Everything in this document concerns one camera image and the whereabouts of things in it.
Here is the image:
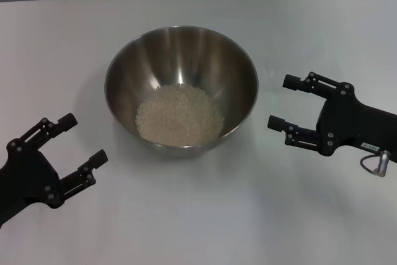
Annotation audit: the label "stainless steel mixing bowl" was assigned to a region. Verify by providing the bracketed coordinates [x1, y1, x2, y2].
[104, 25, 260, 159]

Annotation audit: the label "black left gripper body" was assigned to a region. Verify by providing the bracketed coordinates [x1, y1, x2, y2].
[0, 141, 65, 226]

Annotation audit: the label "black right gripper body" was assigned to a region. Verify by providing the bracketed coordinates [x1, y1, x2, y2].
[316, 81, 397, 164]

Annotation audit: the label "right arm silver cable connector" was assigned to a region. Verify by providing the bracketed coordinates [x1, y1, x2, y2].
[359, 150, 393, 179]

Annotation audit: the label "white rice grains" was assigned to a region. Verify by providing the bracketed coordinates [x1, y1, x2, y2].
[135, 84, 225, 147]

